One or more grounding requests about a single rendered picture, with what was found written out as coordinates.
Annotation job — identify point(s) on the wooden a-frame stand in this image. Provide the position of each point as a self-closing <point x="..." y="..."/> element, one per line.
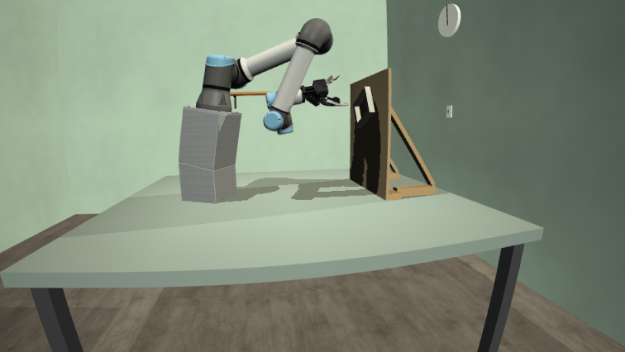
<point x="415" y="190"/>

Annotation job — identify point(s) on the brown wooden board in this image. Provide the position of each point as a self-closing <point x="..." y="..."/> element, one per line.
<point x="370" y="145"/>

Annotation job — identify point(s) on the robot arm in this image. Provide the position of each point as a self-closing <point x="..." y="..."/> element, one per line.
<point x="223" y="73"/>

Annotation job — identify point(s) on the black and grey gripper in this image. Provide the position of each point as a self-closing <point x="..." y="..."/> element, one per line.
<point x="317" y="89"/>

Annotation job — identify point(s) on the grey rectangular frame with brown panel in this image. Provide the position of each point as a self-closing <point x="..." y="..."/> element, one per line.
<point x="363" y="114"/>

